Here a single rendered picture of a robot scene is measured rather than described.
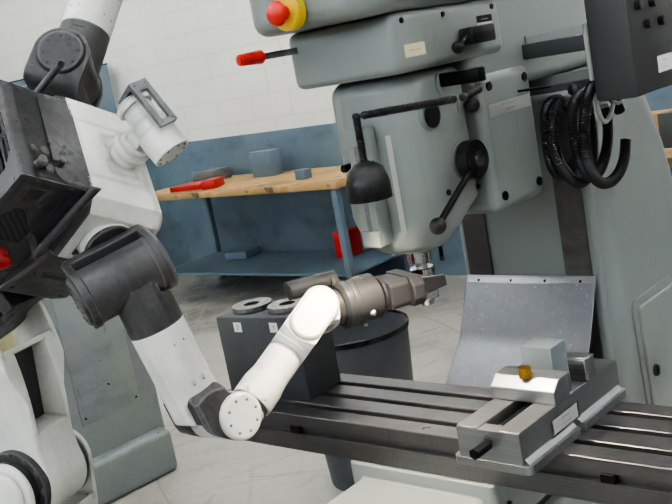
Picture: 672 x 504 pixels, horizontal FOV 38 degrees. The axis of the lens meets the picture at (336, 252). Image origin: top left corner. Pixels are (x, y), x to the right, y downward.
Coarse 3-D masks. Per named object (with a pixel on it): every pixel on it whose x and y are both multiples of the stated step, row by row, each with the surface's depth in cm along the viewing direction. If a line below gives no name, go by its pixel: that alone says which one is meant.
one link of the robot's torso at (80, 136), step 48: (0, 96) 150; (48, 96) 158; (0, 144) 148; (48, 144) 151; (96, 144) 159; (0, 192) 145; (48, 192) 148; (96, 192) 145; (144, 192) 161; (0, 240) 153; (48, 240) 151; (96, 240) 153; (0, 288) 163; (48, 288) 167
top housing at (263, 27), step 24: (264, 0) 160; (312, 0) 154; (336, 0) 151; (360, 0) 151; (384, 0) 154; (408, 0) 159; (432, 0) 164; (456, 0) 171; (264, 24) 162; (312, 24) 157; (336, 24) 166
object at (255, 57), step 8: (296, 48) 171; (240, 56) 161; (248, 56) 162; (256, 56) 163; (264, 56) 164; (272, 56) 167; (280, 56) 168; (240, 64) 162; (248, 64) 163; (256, 64) 165
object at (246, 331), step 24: (240, 312) 212; (264, 312) 210; (288, 312) 205; (240, 336) 212; (264, 336) 208; (240, 360) 213; (312, 360) 206; (336, 360) 213; (288, 384) 207; (312, 384) 206
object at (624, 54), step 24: (600, 0) 167; (624, 0) 165; (648, 0) 171; (600, 24) 168; (624, 24) 166; (648, 24) 169; (600, 48) 169; (624, 48) 167; (648, 48) 171; (600, 72) 171; (624, 72) 168; (648, 72) 171; (600, 96) 172; (624, 96) 169
